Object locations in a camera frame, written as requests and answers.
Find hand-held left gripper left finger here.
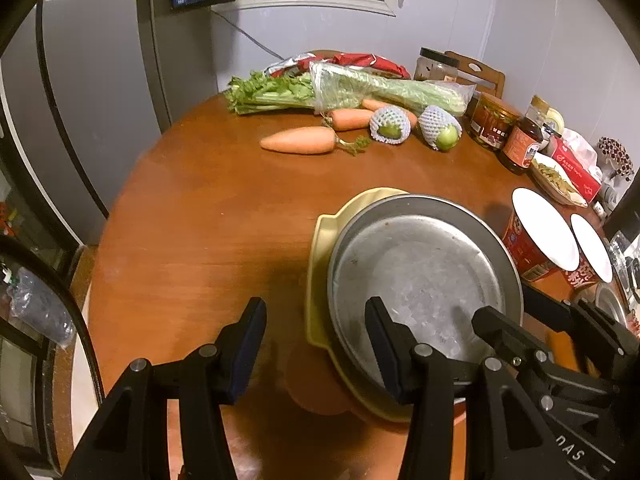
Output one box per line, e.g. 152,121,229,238
62,297,268,480

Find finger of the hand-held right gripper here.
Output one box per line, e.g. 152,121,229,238
471,306,621,411
520,282,640,383

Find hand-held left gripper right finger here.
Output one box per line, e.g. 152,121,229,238
364,296,566,480

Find metal bowl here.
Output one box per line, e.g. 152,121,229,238
575,282,632,326

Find pink crab-shaped plate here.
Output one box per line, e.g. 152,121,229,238
285,350,361,417

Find yellow shell-shaped plate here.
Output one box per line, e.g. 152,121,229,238
305,187,463,423

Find red paper noodle bowl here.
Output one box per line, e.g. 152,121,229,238
560,213,615,291
501,187,581,283

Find round metal plate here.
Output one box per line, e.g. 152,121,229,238
326,195,525,406

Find black thermos flask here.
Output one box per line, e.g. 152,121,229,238
601,167,640,241

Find white dish of pickled vegetables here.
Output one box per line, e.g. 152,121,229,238
530,152,588,208

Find red tissue box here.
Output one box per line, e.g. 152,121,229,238
547,127,603,204

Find dark red bead bouquet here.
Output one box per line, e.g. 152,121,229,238
597,136,635,181

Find dark sauce bottle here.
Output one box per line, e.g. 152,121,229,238
497,95,551,176

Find clear plastic bag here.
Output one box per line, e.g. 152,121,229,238
7,267,76,348

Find chili sauce jar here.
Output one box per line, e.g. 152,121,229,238
467,92,521,152

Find pale yellow roll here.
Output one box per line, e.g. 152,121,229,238
544,107,566,136

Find large carrot with greens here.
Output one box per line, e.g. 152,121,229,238
260,126,372,157

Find green fruit in foam net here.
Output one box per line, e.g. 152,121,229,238
369,106,412,146
417,105,463,152

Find orange carrot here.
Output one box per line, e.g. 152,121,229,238
322,109,376,132
361,98,418,128

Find wooden chair back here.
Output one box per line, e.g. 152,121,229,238
444,51,506,101

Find celery in plastic bag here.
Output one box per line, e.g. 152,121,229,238
223,61,476,117

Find glass jar with black lid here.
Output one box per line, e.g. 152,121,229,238
414,47,460,83

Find red snack bag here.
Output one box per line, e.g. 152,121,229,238
264,51,413,81

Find grey refrigerator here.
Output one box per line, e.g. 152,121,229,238
0,0,221,246

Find thick black cable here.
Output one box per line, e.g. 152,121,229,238
0,235,106,411

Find thin grey wall cable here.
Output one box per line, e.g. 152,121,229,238
212,7,292,59

